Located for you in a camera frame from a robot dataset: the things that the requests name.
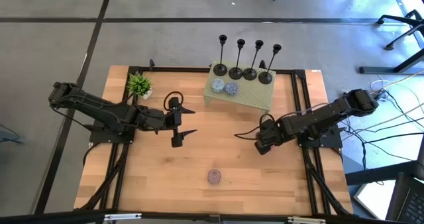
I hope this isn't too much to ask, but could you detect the black desk beam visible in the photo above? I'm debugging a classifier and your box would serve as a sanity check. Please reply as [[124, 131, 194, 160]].
[[344, 140, 424, 186]]

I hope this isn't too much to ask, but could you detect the beige floor cable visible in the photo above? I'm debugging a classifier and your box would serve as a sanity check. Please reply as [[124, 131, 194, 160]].
[[370, 70, 424, 94]]

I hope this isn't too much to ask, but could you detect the light blue glass candle holder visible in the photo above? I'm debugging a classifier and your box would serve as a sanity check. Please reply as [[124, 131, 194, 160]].
[[211, 78, 226, 93]]

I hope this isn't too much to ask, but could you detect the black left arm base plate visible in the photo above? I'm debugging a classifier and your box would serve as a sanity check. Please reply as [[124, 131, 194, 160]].
[[88, 117, 136, 144]]

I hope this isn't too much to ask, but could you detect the green perforated metal shelf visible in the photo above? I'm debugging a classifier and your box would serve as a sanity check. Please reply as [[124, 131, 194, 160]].
[[203, 58, 277, 119]]

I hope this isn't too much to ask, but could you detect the grey blue floor object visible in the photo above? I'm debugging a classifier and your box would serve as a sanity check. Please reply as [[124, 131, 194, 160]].
[[0, 124, 26, 144]]

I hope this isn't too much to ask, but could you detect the black floor cable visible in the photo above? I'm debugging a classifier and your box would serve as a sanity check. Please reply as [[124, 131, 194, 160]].
[[360, 131, 424, 172]]

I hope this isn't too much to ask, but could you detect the black office chair base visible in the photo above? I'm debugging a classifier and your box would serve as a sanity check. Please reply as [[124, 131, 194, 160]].
[[376, 9, 424, 51]]

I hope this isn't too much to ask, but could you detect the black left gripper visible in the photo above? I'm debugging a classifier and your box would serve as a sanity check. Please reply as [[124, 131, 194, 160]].
[[145, 97, 199, 148]]

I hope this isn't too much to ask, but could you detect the small green potted plant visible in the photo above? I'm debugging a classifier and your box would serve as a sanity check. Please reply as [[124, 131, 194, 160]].
[[127, 73, 154, 101]]

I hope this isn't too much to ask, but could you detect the silver rig bracket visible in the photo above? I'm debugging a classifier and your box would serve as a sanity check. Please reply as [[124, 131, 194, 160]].
[[103, 212, 142, 221], [287, 216, 327, 224]]

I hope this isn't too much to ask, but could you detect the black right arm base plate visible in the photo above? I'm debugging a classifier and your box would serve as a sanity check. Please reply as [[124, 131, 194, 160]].
[[295, 121, 344, 149]]

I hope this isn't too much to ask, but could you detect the dark blue glass candle holder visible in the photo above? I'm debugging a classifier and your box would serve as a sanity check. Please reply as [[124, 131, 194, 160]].
[[224, 81, 240, 96]]

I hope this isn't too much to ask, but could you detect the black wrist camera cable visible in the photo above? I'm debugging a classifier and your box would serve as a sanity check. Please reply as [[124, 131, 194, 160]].
[[234, 113, 276, 141], [163, 91, 184, 112]]

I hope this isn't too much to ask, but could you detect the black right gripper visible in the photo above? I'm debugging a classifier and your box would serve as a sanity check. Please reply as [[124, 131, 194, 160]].
[[254, 117, 290, 156]]

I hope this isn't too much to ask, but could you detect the black candlestick holder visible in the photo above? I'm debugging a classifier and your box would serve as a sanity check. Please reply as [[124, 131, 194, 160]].
[[258, 44, 283, 85], [243, 39, 264, 82], [213, 34, 229, 77], [229, 38, 246, 80]]

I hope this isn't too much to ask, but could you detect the white flat panel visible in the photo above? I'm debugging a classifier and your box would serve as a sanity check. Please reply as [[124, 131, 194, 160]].
[[352, 180, 397, 221]]

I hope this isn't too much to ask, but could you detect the black laptop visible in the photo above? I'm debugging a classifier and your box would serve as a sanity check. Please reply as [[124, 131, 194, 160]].
[[386, 172, 424, 224]]

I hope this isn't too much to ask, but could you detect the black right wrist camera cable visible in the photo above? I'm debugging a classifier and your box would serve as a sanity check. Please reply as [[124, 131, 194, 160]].
[[234, 113, 276, 141]]

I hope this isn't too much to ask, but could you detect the black left wrist camera cable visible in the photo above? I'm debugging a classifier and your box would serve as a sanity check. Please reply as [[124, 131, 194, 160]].
[[163, 91, 184, 112]]

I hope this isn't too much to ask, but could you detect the black desk foot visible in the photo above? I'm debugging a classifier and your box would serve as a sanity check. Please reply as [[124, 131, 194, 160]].
[[359, 48, 424, 75]]

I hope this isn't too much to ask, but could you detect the purple glass candle holder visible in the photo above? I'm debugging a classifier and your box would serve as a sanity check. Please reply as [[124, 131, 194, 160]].
[[207, 169, 222, 185]]

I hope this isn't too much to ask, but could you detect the black camera rig bar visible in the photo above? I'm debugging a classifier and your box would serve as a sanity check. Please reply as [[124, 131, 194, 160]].
[[0, 209, 424, 224]]

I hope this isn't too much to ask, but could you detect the black aluminium table frame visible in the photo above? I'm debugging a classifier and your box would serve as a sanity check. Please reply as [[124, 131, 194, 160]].
[[74, 60, 355, 218]]

